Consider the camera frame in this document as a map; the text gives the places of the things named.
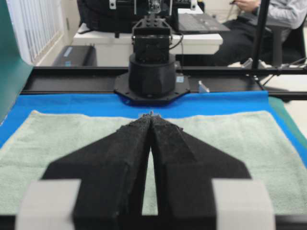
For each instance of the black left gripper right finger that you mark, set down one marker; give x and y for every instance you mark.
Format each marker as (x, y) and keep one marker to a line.
(184, 167)

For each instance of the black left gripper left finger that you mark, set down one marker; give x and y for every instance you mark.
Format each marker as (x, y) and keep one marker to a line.
(112, 171)

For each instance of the pale green bath towel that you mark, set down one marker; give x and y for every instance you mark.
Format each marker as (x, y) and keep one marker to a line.
(252, 137)

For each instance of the blue table cloth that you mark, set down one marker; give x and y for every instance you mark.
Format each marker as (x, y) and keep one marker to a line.
(219, 103)

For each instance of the white desk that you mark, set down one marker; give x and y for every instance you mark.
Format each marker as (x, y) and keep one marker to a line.
(151, 37)

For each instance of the black case on floor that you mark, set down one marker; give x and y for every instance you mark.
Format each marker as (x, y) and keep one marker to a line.
(76, 56)

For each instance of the seated person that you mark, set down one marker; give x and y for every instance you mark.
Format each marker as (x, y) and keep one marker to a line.
(238, 42)

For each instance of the green backdrop board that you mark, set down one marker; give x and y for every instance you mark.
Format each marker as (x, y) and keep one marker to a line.
(14, 72)

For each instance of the black laptop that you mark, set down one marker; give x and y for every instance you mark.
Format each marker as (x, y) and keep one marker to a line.
(189, 23)

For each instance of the office chair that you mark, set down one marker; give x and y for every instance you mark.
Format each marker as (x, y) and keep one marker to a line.
(288, 52)

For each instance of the black vertical pole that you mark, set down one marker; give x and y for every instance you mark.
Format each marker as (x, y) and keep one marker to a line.
(262, 18)

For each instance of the black mounting rail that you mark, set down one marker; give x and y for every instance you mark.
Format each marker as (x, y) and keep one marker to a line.
(99, 80)

